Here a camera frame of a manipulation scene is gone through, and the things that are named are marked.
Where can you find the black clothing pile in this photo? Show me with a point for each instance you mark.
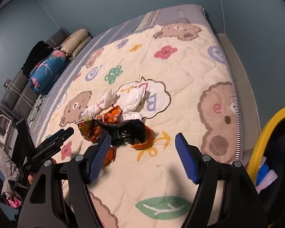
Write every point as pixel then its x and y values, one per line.
pixel 38 53

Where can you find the blue floral folded blanket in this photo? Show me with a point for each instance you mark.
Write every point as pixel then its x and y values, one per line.
pixel 47 72

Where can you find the person's left hand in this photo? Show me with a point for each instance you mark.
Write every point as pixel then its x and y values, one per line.
pixel 31 177

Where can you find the small white twisted bag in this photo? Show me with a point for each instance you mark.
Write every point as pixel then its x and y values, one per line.
pixel 105 101

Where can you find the yellow-rimmed trash bin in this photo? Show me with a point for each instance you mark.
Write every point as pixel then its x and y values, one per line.
pixel 271 144

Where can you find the beige stacked pillows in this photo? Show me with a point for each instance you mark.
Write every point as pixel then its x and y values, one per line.
pixel 75 43

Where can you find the cream cartoon bear quilt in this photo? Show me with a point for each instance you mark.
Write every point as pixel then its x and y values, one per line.
pixel 148 188

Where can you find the bedside table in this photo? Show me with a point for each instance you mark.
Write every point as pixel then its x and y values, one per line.
pixel 8 132

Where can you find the orange snack wrapper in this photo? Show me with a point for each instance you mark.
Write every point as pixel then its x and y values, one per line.
pixel 92 128

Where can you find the orange peel piece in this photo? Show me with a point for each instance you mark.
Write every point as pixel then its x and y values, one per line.
pixel 143 141
pixel 109 157

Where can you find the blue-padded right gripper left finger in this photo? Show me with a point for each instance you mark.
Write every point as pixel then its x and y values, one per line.
pixel 95 157

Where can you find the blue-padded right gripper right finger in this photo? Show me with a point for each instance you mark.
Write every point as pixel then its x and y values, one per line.
pixel 186 157

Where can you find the grey striped bed sheet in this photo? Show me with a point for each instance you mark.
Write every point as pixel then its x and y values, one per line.
pixel 175 54

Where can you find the large white bag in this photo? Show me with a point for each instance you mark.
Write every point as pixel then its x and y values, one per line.
pixel 130 103

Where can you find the dark grey headboard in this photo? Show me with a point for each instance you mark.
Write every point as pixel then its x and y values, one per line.
pixel 19 97

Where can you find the wall socket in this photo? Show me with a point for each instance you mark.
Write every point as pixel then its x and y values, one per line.
pixel 5 85

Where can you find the black plastic bag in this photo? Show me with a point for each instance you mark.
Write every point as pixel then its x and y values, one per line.
pixel 126 132

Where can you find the grey cloth on chair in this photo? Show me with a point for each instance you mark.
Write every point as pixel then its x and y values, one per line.
pixel 11 175

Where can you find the trash inside bin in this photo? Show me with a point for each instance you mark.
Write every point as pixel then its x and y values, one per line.
pixel 265 176

